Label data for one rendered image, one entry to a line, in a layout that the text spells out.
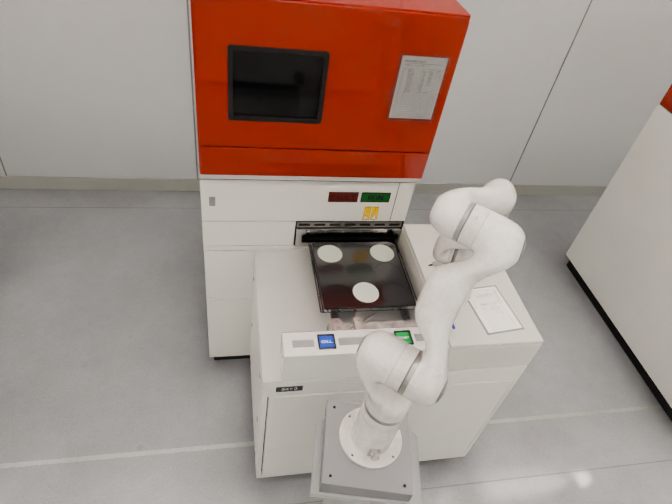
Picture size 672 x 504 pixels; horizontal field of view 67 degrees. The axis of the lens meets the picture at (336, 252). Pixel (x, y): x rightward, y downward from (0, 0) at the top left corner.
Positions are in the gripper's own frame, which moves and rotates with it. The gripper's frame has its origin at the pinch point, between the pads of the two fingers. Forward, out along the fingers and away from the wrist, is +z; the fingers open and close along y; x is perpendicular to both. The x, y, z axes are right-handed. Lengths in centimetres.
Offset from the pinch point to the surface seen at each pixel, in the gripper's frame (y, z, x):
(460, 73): -76, 3, -197
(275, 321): 59, 15, -11
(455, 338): 0.6, 2.2, 10.7
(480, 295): -15.6, 2.3, -7.5
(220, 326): 80, 64, -49
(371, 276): 21.1, 8.2, -24.8
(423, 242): -2.2, 2.2, -36.7
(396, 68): 21, -66, -44
